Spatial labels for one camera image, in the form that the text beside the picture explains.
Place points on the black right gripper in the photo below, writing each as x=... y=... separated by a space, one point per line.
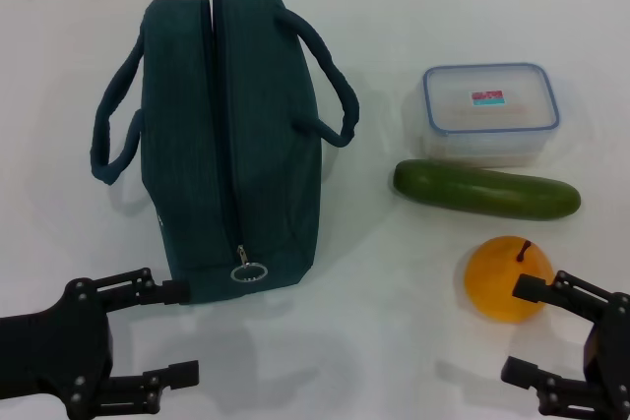
x=610 y=356

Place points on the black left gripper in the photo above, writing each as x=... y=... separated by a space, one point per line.
x=49 y=351

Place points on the orange yellow pear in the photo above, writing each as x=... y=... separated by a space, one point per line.
x=492 y=277

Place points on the green cucumber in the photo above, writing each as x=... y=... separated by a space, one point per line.
x=482 y=191

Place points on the dark teal insulated lunch bag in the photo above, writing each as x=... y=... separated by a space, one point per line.
x=197 y=144

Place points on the clear container with blue lid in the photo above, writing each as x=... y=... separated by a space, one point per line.
x=492 y=115

